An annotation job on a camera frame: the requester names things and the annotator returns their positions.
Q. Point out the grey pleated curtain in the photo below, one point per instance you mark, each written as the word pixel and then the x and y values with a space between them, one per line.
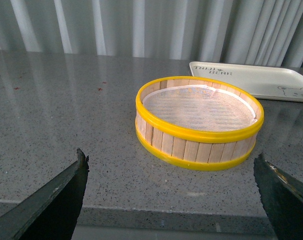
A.
pixel 250 32

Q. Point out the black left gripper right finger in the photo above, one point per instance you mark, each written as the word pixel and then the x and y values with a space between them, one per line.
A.
pixel 282 198

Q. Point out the cream bear tray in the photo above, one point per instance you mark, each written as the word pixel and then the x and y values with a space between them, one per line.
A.
pixel 269 83

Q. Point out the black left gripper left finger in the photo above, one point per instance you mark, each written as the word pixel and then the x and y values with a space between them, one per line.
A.
pixel 50 213

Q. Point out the yellow rimmed bamboo steamer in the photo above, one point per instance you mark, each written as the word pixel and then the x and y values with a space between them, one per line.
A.
pixel 193 149

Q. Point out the white steamer liner cloth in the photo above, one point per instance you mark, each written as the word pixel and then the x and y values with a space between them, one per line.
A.
pixel 200 107

